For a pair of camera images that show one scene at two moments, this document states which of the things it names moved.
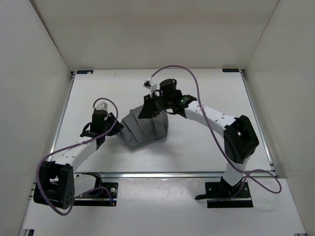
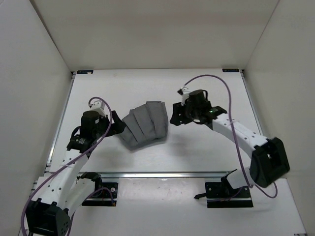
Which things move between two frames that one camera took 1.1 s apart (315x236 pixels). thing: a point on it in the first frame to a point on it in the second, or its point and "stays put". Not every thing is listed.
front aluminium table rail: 160,175 stays put
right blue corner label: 231,70 stays put
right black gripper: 149,110 to 178,118
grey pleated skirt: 136,131 stays put
